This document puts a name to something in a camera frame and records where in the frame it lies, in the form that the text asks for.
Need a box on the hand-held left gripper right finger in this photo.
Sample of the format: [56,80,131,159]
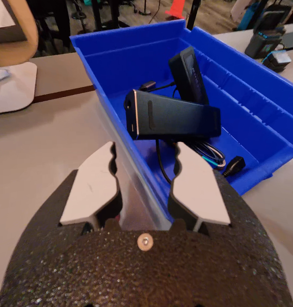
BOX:
[168,142,231,232]

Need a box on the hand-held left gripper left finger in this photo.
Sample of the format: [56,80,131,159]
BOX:
[59,141,120,232]

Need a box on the dark blue power bank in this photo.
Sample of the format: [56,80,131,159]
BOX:
[124,89,222,140]

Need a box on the black power bank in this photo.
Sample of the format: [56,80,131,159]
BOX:
[169,46,209,105]

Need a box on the blue plastic bin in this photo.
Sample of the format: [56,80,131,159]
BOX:
[70,19,293,227]

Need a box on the white pad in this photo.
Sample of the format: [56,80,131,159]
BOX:
[0,62,38,115]

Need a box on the black battery charger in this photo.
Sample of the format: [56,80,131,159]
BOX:
[244,25,286,59]

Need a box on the wooden chair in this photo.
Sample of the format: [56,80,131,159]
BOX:
[0,0,39,68]

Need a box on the black stand pole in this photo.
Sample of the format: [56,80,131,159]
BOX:
[186,0,201,31]

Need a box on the orange traffic cone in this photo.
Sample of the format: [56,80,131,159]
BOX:
[165,0,186,19]

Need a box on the braided blue cable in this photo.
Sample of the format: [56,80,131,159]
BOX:
[185,142,246,178]

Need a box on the black cable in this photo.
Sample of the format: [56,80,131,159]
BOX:
[139,81,183,185]

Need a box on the black camera battery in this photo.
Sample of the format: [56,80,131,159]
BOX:
[262,50,292,73]

